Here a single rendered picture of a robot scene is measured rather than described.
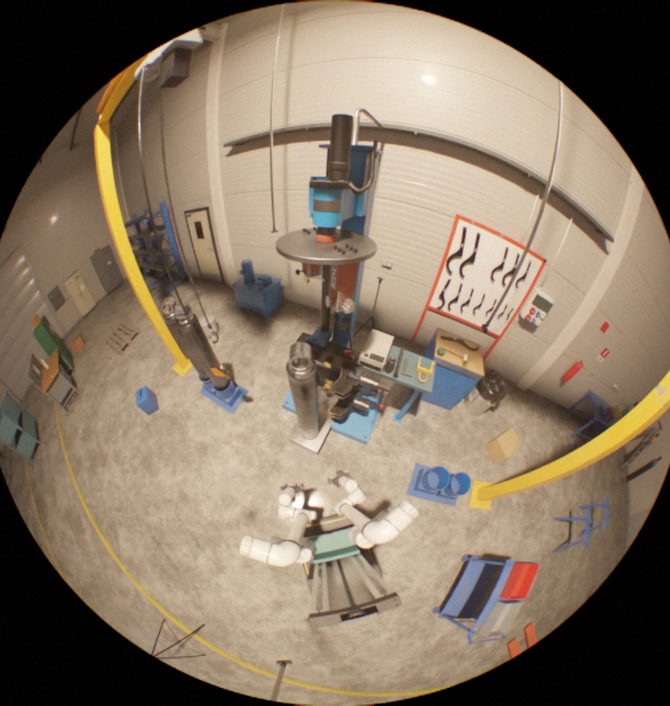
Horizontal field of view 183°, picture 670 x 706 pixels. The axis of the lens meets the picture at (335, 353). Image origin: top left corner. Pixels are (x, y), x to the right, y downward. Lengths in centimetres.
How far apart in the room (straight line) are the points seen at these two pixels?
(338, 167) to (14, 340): 1183
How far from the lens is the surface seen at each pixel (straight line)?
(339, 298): 115
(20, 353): 1191
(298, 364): 139
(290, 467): 268
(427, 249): 318
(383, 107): 333
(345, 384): 193
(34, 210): 1147
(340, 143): 124
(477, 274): 330
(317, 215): 115
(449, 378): 286
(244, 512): 278
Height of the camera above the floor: 262
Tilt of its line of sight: 49 degrees down
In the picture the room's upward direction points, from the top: 5 degrees clockwise
